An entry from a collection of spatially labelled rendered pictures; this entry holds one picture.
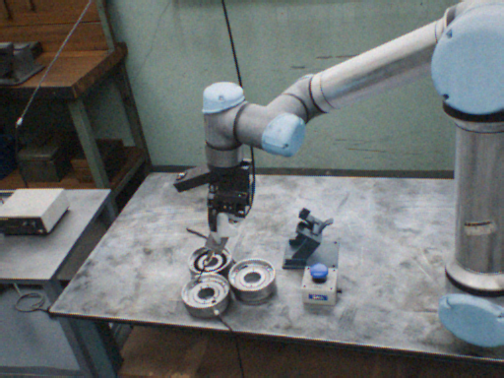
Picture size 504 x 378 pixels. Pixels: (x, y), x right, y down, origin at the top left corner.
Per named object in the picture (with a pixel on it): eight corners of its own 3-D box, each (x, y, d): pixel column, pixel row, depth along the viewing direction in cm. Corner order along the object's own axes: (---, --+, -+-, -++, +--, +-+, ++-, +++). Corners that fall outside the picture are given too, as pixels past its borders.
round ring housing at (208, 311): (178, 297, 120) (174, 284, 118) (220, 280, 124) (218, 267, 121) (195, 328, 112) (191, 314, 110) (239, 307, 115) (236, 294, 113)
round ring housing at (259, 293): (284, 292, 117) (283, 279, 115) (241, 310, 115) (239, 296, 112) (264, 265, 126) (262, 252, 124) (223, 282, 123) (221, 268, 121)
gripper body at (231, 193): (244, 221, 108) (244, 173, 101) (205, 215, 110) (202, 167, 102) (253, 200, 114) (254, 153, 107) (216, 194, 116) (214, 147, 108)
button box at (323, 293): (302, 304, 114) (300, 287, 111) (307, 281, 120) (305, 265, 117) (340, 307, 112) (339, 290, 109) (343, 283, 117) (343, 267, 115)
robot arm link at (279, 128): (317, 101, 95) (265, 87, 99) (286, 129, 87) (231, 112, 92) (314, 139, 99) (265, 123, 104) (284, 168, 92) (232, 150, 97)
